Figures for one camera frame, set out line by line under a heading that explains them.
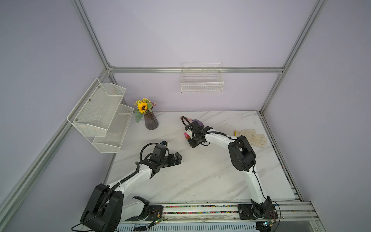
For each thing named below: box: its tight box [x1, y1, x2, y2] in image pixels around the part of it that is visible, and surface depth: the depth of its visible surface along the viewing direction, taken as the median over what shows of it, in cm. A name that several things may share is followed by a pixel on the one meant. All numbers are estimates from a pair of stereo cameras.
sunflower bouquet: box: [134, 97, 157, 124], surface depth 92 cm
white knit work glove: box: [234, 128, 268, 149], surface depth 107 cm
